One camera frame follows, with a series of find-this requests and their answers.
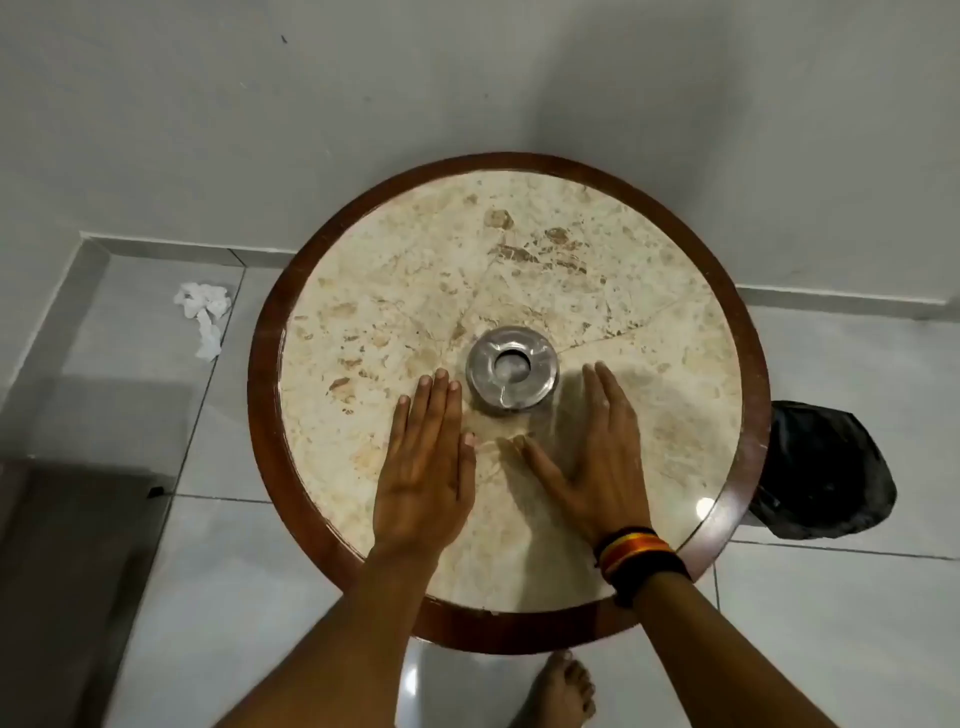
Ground person's left hand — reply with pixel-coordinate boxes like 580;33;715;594
371;369;479;550

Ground person's right hand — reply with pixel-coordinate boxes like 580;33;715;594
519;360;661;555

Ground person's right forearm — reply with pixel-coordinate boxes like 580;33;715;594
630;571;837;728

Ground person's left forearm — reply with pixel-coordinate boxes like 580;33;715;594
234;541;453;728

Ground round metal ashtray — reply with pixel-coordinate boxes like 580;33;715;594
465;327;560;413

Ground black yellow red wristband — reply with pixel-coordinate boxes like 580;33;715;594
591;525;693;609

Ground round marble-top wooden table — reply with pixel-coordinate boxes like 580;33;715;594
246;152;774;658

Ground person's bare foot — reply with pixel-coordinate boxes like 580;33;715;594
509;649;599;728

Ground crumpled white tissue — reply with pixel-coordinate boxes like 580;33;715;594
173;281;233;363

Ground black trash bag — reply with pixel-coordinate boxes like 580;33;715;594
748;400;899;542

